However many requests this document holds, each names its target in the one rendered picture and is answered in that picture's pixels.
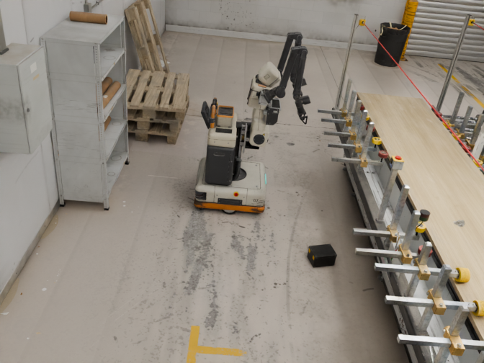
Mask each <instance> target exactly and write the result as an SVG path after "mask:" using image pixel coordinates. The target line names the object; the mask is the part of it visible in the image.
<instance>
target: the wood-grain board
mask: <svg viewBox="0 0 484 363"><path fill-rule="evenodd" d="M357 97H358V99H359V100H361V101H362V105H364V109H366V110H367V111H368V113H367V114H368V115H369V121H370V122H373V123H374V126H375V132H376V134H377V137H379V138H381V139H382V141H381V144H382V147H383V148H384V150H385V151H387V152H388V153H389V154H388V158H389V160H390V159H391V157H392V156H402V158H403V160H404V161H405V162H404V164H403V168H402V170H398V173H397V176H398V178H399V180H400V183H401V184H402V186H403V185H404V184H407V185H408V186H409V187H410V189H409V192H408V198H409V200H410V202H411V204H412V206H413V209H414V210H418V211H419V212H420V210H428V211H429V212H430V213H431V214H430V216H429V220H428V221H427V222H423V224H425V226H426V229H425V231H426V234H427V236H428V237H429V240H430V241H431V244H432V246H433V247H434V250H435V252H436V254H437V256H438V257H439V260H440V262H441V263H442V265H443V264H448V265H450V266H451V268H452V269H456V268H457V267H461V268H468V269H469V270H470V281H469V282H457V281H456V280H455V278H454V277H449V280H450V282H451V283H452V286H453V288H454V290H455V292H456V293H457V296H458V298H459V299H460V302H470V303H472V302H473V300H484V175H483V173H482V172H481V171H480V169H479V168H478V167H477V166H476V165H475V164H474V162H473V161H472V160H471V158H470V157H469V156H468V155H467V154H466V153H465V151H464V150H463V149H462V147H461V146H460V145H459V143H458V142H457V141H456V140H455V139H454V138H453V136H452V135H451V134H450V132H449V131H448V130H447V129H446V128H445V126H444V125H443V124H442V122H441V121H440V120H439V118H438V117H437V116H436V115H435V114H434V113H433V111H432V110H431V109H430V107H429V106H428V105H427V103H425V101H424V100H423V99H421V98H413V97H399V96H391V95H384V94H369V93H361V92H357ZM458 220H464V222H465V224H464V226H463V227H459V226H458V225H455V224H454V223H453V222H454V221H458ZM468 318H469V319H470V322H471V324H472V325H473V327H474V329H475V331H476V333H477V335H478V337H479V339H480V340H481V341H484V317H483V316H475V315H473V313H472V311H470V312H469V314H468Z"/></svg>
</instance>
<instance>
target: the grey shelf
mask: <svg viewBox="0 0 484 363"><path fill-rule="evenodd" d="M107 17H108V21H107V24H97V23H90V22H76V21H71V20H70V17H68V18H66V19H65V20H63V21H62V22H61V23H60V24H58V25H56V26H55V27H54V28H53V29H51V30H50V31H48V32H47V33H45V34H44V35H43V36H41V37H40V44H41V47H43V49H44V55H45V67H46V73H47V80H48V91H49V97H50V109H51V115H52V121H53V129H52V130H51V133H52V139H53V151H54V157H55V168H56V175H57V181H58V192H59V198H60V207H64V206H65V204H66V203H65V202H64V201H63V198H64V199H65V200H76V201H85V202H101V203H103V200H104V210H109V195H110V193H111V190H112V187H113V185H114V183H115V182H116V181H117V178H118V176H119V175H120V172H121V170H122V167H123V166H124V164H125V165H129V163H130V162H129V152H128V128H127V81H126V57H125V16H118V15H111V14H108V15H107ZM120 23H121V35H120ZM121 41H122V47H121ZM93 46H94V49H93ZM123 53H124V54H123ZM106 77H110V78H111V79H112V84H113V83H114V82H115V81H119V82H120V84H121V87H120V88H119V90H118V91H117V93H116V94H115V95H114V96H113V98H112V99H111V100H110V101H109V103H108V104H107V106H106V107H105V108H104V109H103V97H102V96H103V95H102V82H103V80H104V79H105V78H106ZM122 83H123V84H122ZM112 84H111V85H112ZM96 85H97V92H96ZM122 93H123V96H122ZM123 104H124V117H123ZM97 108H98V114H97ZM108 116H110V117H111V121H110V123H109V125H108V126H107V129H106V130H105V131H104V122H105V121H106V119H107V118H108ZM124 129H125V137H124ZM126 136H127V137H126ZM126 141H127V142H126ZM58 154H59V155H58Z"/></svg>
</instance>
